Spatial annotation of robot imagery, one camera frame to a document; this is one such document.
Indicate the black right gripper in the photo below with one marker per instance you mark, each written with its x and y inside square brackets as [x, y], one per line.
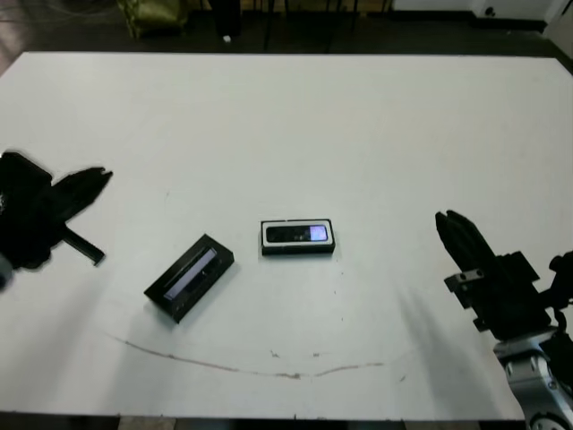
[508, 298]

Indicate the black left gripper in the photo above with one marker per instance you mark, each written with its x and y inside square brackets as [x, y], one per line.
[31, 228]

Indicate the black box lid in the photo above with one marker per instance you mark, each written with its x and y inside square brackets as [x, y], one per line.
[188, 277]

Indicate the slim black camera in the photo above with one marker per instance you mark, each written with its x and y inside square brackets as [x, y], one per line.
[286, 234]

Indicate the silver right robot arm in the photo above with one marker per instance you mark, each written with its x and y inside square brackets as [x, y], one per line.
[532, 376]

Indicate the black box base white insert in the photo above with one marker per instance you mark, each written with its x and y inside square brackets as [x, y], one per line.
[295, 253]

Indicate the yellow-green bag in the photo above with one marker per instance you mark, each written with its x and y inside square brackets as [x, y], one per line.
[150, 18]

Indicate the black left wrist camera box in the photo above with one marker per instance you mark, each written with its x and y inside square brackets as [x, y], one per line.
[22, 174]

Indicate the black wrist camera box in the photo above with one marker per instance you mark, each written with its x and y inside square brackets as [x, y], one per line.
[22, 174]
[563, 277]

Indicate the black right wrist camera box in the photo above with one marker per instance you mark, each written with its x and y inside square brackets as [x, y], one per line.
[563, 277]

